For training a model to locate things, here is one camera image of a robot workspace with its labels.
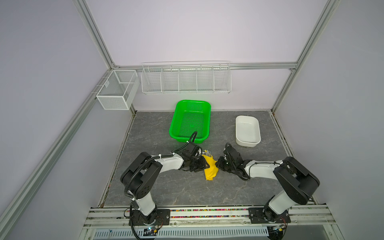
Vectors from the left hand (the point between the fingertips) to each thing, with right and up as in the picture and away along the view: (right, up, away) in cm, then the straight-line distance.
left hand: (208, 169), depth 87 cm
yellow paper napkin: (+1, -2, -1) cm, 2 cm away
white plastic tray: (+30, +21, +19) cm, 41 cm away
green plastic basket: (-12, +33, +26) cm, 43 cm away
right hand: (+4, +2, +4) cm, 6 cm away
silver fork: (+1, +7, +9) cm, 12 cm away
